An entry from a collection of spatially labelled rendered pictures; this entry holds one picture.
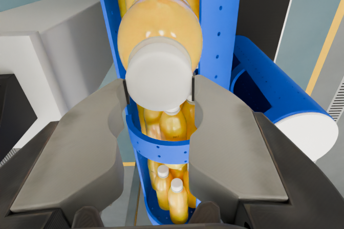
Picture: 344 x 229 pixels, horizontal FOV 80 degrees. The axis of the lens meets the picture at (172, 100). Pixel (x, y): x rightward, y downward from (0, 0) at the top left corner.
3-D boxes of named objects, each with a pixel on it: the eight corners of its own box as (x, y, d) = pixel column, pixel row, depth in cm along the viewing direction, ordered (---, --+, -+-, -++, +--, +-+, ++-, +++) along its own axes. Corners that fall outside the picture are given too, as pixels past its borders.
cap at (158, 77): (116, 63, 13) (110, 76, 12) (165, 25, 12) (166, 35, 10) (155, 102, 15) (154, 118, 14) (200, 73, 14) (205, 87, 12)
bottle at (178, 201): (188, 226, 76) (187, 197, 65) (168, 224, 77) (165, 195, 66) (189, 207, 82) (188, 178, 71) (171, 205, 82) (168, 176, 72)
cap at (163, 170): (164, 166, 76) (164, 163, 75) (171, 173, 73) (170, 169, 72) (155, 172, 74) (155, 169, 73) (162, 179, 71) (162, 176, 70)
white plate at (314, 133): (337, 101, 66) (334, 99, 67) (251, 131, 72) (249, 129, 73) (340, 154, 79) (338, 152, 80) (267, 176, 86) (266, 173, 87)
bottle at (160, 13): (125, 5, 28) (79, 60, 13) (166, -31, 26) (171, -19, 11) (157, 45, 31) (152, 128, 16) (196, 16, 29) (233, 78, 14)
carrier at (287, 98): (248, 27, 139) (208, 46, 146) (335, 98, 66) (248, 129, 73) (258, 62, 153) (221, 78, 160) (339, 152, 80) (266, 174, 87)
